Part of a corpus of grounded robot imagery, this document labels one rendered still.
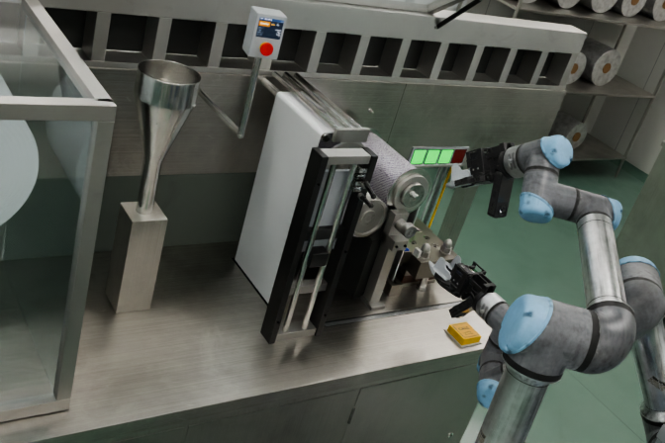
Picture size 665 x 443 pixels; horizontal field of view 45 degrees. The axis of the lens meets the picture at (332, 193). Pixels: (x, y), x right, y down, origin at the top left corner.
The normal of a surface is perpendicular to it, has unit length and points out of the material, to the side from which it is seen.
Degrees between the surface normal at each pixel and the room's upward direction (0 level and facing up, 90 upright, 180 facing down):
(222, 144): 90
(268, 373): 0
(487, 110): 90
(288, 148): 90
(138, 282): 90
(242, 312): 0
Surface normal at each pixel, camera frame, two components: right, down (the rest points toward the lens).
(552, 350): -0.04, 0.33
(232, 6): 0.51, 0.51
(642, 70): -0.82, 0.04
